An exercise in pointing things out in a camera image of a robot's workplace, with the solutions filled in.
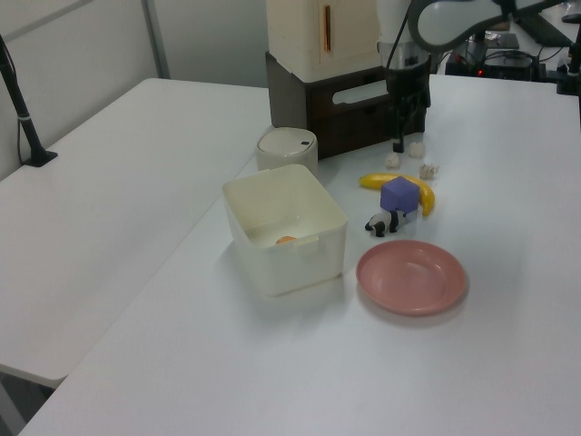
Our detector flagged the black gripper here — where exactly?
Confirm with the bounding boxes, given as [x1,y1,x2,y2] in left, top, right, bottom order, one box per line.
[384,61,431,154]

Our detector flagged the purple cube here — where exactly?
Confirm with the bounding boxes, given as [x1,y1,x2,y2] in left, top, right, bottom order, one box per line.
[379,176,419,214]

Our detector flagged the pink plate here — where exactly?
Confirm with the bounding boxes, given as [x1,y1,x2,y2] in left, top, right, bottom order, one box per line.
[356,240,468,317]

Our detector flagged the yellow banana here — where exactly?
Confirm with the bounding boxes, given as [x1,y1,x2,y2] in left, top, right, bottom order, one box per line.
[358,173,436,217]

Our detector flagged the panda toy figure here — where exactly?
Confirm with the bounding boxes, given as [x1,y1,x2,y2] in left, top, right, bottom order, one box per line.
[363,209,409,237]

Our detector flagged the black control unit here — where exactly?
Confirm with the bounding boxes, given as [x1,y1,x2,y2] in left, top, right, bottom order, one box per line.
[444,48,548,82]

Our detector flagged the dark wood drawer cabinet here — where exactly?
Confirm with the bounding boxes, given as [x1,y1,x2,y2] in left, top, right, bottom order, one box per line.
[264,50,430,160]

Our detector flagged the cream lidded trash can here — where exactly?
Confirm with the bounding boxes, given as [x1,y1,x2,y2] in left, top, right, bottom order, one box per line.
[254,127,319,176]

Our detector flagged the orange latch strip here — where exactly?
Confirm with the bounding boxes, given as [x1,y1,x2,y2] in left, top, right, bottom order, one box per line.
[320,3,333,54]

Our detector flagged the black electronics box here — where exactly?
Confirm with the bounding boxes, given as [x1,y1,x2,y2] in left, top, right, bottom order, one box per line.
[485,30,521,50]

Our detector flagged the cream open plastic bin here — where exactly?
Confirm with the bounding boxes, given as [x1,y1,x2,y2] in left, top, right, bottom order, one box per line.
[222,163,349,298]

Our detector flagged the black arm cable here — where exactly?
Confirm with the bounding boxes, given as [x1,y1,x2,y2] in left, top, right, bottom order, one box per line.
[384,0,413,70]

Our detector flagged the cream storage box with handles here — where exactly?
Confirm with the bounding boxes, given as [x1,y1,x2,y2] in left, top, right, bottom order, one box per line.
[265,0,382,84]

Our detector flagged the black table clamp mount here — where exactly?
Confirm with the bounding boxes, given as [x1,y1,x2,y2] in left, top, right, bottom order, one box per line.
[547,38,581,96]

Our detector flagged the black camera stand pole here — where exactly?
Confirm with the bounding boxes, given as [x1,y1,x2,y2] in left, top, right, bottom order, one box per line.
[0,34,59,167]

